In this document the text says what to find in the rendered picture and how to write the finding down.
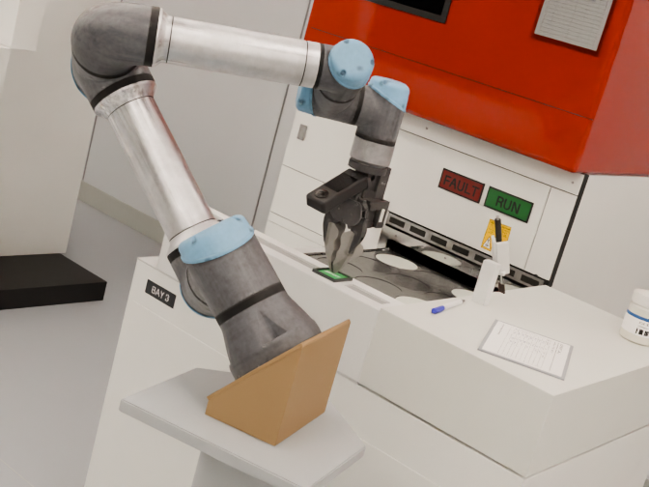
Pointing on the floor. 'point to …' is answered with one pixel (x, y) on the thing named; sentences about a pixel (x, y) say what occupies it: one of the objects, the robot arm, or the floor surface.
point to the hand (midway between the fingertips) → (332, 266)
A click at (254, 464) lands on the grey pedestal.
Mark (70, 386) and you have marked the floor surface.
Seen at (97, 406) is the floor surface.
